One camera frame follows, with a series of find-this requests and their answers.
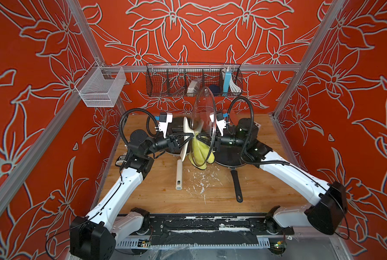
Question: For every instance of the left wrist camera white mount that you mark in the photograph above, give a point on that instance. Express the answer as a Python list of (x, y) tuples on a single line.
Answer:
[(163, 119)]

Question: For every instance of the blue white bottle in basket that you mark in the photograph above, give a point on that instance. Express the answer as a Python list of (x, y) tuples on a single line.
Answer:
[(226, 80)]

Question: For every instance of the clear plastic wall bin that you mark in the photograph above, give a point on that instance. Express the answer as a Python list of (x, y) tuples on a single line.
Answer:
[(101, 87)]

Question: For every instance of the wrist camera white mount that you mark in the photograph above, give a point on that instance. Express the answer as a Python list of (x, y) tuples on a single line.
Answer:
[(163, 119), (217, 123)]

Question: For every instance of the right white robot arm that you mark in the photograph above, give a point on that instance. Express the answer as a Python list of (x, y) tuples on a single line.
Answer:
[(326, 206)]

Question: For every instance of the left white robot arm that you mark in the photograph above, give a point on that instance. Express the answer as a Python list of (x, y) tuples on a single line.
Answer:
[(94, 236)]

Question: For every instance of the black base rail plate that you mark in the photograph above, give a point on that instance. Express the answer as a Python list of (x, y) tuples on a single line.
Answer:
[(212, 229)]

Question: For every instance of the black frying pan with lid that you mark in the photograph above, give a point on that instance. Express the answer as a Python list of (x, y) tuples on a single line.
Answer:
[(230, 156)]

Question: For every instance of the glass lid with white handle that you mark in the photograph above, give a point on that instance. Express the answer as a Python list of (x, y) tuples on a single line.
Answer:
[(204, 104)]

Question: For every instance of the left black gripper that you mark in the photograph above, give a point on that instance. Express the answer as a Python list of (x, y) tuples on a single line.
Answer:
[(172, 143)]

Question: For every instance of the white packet in basket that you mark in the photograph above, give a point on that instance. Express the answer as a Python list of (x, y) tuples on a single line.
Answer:
[(194, 87)]

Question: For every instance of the black wire wall basket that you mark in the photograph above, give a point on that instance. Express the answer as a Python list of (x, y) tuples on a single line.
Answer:
[(179, 79)]

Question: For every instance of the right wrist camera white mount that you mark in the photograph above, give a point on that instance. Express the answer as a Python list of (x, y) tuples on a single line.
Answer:
[(217, 123)]

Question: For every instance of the yellow microfiber cloth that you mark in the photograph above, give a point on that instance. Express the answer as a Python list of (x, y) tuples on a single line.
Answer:
[(199, 156)]

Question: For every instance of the dark blue round object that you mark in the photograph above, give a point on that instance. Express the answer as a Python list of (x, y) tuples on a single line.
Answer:
[(215, 89)]

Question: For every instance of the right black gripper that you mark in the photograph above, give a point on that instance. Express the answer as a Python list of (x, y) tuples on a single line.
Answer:
[(216, 142)]

